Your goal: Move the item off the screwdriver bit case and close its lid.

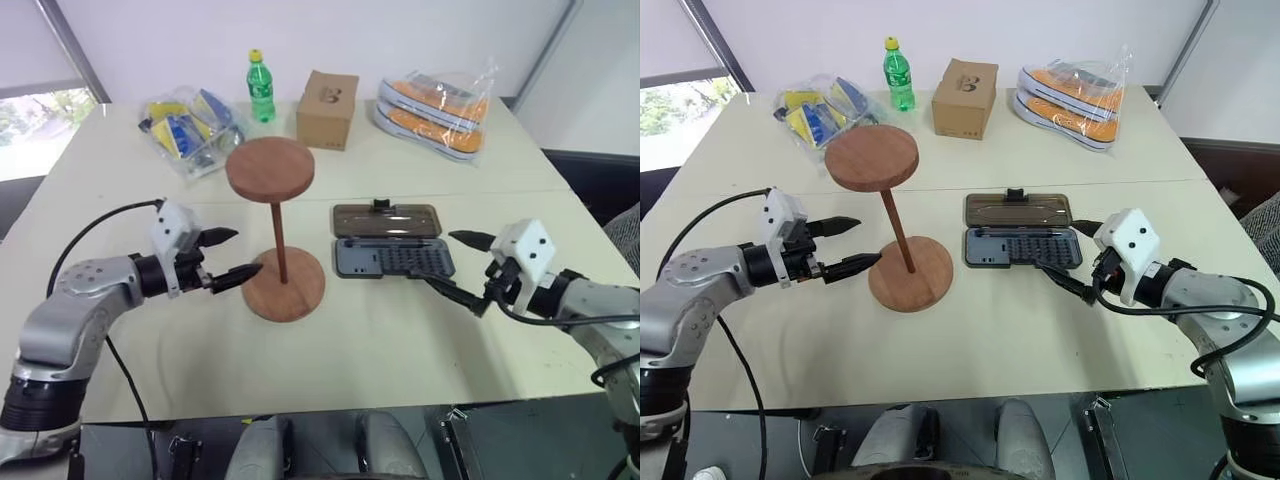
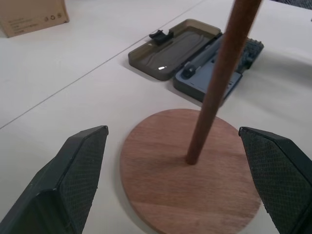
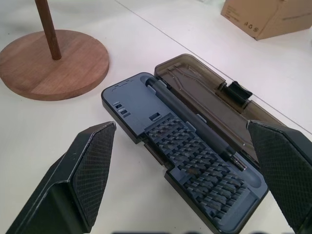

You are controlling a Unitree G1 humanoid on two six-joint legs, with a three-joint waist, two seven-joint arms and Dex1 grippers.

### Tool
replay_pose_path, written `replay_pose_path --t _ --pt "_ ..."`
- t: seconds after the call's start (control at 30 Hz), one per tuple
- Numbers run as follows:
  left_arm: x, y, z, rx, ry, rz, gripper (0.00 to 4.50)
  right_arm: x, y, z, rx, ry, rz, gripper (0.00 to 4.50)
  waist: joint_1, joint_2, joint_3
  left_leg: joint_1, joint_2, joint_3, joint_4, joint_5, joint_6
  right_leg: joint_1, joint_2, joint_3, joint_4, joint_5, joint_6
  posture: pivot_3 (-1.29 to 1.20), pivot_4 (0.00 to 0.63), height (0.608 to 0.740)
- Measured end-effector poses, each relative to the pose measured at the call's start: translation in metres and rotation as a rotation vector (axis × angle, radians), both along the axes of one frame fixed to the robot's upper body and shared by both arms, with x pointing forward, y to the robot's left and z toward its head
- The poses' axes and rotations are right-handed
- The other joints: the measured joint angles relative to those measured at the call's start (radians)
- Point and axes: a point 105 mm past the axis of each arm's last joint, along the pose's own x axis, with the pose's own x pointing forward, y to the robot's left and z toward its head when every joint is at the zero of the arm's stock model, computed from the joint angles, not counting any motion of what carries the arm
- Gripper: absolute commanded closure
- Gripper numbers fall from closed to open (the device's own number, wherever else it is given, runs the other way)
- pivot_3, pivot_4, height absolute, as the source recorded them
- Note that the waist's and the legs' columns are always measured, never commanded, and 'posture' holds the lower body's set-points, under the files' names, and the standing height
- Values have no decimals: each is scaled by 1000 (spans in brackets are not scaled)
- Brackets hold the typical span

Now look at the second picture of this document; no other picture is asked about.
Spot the grey tool case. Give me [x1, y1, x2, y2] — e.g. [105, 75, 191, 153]
[128, 19, 265, 103]

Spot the brown cardboard box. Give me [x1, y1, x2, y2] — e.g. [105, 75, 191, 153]
[0, 0, 70, 39]

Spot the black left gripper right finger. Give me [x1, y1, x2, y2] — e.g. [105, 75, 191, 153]
[238, 126, 312, 234]

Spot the wooden stand with round base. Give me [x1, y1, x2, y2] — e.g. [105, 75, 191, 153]
[120, 0, 263, 233]

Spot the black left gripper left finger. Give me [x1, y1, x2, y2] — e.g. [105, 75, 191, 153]
[0, 125, 109, 234]

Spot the grey screwdriver handle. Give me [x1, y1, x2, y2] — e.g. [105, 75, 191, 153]
[181, 33, 224, 80]

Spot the grey screwdriver bit holder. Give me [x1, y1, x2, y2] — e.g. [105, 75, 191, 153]
[235, 37, 265, 74]

